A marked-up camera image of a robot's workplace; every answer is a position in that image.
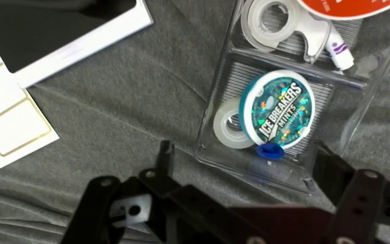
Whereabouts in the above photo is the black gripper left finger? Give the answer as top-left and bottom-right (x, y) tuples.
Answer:
(59, 140), (240, 244)

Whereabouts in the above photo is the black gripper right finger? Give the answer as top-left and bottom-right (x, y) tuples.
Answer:
(314, 144), (390, 244)

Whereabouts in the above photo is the clear plastic tape tray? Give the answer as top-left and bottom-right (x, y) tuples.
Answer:
(193, 0), (390, 197)

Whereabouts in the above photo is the teal Ice Breakers mint tin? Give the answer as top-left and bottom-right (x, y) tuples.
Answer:
(238, 69), (318, 151)

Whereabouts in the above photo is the grey tablecloth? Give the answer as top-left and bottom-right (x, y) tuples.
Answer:
(0, 0), (390, 244)

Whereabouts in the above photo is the blue rubber cap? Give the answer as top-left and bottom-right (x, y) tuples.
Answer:
(254, 143), (286, 163)

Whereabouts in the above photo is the white label sheet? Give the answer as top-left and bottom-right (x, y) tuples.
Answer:
(0, 19), (60, 182)

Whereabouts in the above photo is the small white tape roll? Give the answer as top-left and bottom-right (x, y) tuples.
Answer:
(211, 96), (255, 151)

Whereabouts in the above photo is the white tube with purple print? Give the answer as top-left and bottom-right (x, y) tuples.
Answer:
(323, 22), (356, 73)

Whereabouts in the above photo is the black box with white border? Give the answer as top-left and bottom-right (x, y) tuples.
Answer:
(0, 0), (154, 90)

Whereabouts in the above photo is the red ribbon spool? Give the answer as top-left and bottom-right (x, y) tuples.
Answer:
(295, 0), (390, 22)

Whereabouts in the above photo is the clear tape dispenser roll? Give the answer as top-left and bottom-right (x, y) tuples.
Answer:
(239, 0), (332, 64)

